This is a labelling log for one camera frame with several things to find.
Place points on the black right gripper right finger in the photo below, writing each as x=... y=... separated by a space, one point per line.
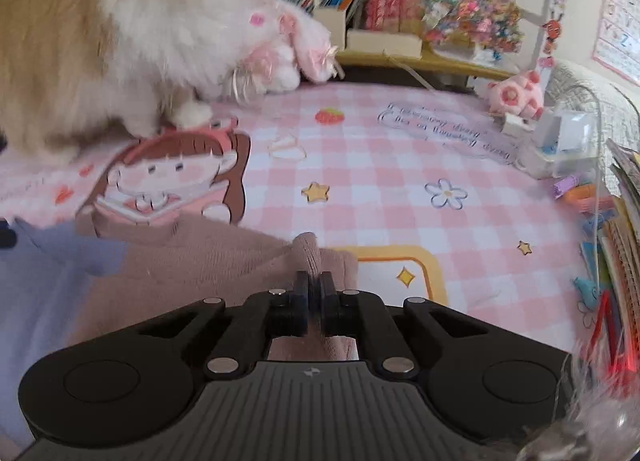
x=364 y=317

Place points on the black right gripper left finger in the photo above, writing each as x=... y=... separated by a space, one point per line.
x=249 y=330

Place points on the pink and purple sweater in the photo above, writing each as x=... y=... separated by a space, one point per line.
x=78 y=280

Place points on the pink checkered cartoon bedsheet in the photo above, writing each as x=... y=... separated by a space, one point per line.
x=346 y=163

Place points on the white plastic box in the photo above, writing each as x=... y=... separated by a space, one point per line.
x=560 y=145

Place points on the white pink plush bunny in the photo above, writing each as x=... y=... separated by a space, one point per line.
x=281 y=46

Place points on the small pink plush toy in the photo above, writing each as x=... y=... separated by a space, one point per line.
x=520 y=95

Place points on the orange and white cat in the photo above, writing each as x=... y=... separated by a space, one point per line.
x=71 y=67

